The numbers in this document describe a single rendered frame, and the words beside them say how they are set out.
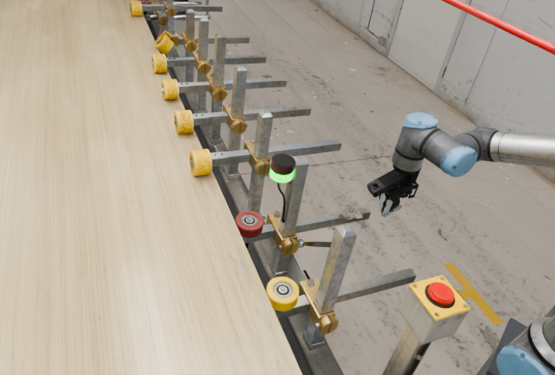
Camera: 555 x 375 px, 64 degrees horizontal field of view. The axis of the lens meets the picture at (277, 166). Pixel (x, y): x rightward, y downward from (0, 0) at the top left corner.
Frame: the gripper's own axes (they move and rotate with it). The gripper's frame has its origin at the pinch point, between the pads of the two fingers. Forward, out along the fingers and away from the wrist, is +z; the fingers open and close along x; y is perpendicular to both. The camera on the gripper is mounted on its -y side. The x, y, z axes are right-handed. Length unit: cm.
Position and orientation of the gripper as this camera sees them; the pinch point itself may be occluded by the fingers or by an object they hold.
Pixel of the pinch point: (382, 213)
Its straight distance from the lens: 151.3
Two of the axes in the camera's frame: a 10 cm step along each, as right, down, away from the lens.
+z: -1.3, 8.0, 5.8
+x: -3.7, -5.8, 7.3
